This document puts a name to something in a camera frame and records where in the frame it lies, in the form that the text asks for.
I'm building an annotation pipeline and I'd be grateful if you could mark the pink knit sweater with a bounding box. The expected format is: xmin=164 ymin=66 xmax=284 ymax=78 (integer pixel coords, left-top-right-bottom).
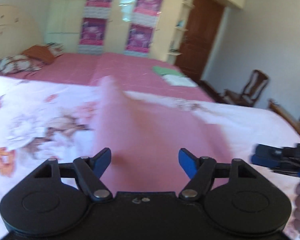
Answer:
xmin=92 ymin=76 xmax=232 ymax=193

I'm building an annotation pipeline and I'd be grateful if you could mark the wooden side table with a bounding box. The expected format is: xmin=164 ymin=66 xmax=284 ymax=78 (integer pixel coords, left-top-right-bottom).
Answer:
xmin=268 ymin=99 xmax=300 ymax=135

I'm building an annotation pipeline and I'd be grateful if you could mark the dark wooden chair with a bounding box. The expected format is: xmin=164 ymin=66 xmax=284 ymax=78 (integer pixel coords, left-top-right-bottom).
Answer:
xmin=221 ymin=69 xmax=270 ymax=107

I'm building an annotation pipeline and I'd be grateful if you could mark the white floral bed sheet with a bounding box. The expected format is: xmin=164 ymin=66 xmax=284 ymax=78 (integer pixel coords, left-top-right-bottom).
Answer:
xmin=0 ymin=74 xmax=300 ymax=240

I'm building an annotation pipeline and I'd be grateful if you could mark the white folded cloth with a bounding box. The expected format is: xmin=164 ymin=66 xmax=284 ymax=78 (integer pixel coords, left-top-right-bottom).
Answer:
xmin=161 ymin=75 xmax=198 ymax=88

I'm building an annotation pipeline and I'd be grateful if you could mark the green folded cloth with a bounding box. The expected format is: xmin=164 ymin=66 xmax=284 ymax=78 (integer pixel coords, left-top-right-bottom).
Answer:
xmin=152 ymin=66 xmax=184 ymax=77

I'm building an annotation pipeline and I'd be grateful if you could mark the pink checked bed cover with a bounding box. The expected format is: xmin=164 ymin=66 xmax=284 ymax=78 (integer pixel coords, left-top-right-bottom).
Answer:
xmin=7 ymin=53 xmax=214 ymax=102

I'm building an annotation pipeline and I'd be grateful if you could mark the corner shelf unit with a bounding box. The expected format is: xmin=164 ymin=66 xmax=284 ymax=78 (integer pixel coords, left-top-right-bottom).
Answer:
xmin=167 ymin=0 xmax=193 ymax=64

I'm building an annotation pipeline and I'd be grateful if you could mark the orange striped pillow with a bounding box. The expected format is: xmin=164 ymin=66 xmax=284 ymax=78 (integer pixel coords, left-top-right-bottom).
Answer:
xmin=21 ymin=44 xmax=63 ymax=64

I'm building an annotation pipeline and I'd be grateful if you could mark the patterned white brown pillow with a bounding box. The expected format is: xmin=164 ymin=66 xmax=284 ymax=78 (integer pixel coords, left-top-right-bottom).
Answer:
xmin=0 ymin=55 xmax=45 ymax=75

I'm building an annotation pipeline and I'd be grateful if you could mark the lower right purple poster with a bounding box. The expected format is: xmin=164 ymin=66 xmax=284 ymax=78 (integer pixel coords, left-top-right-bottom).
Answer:
xmin=126 ymin=24 xmax=153 ymax=54

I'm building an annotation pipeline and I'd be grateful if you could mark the lower left purple poster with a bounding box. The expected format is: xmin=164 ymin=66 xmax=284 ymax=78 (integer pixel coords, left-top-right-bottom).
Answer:
xmin=79 ymin=18 xmax=107 ymax=46

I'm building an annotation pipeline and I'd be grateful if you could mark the brown wooden door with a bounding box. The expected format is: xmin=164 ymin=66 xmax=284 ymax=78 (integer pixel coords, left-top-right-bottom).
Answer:
xmin=175 ymin=0 xmax=225 ymax=82

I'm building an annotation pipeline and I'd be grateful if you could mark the cream rounded headboard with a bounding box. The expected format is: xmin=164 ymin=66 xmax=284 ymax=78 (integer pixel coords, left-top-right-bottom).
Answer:
xmin=0 ymin=4 xmax=44 ymax=59

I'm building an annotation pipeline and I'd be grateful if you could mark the upper right purple poster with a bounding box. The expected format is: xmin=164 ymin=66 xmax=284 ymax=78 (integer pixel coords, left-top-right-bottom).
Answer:
xmin=133 ymin=0 xmax=163 ymax=16

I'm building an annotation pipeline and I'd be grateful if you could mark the cream wardrobe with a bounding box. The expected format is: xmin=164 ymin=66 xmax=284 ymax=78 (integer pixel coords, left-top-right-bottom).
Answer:
xmin=45 ymin=0 xmax=245 ymax=61

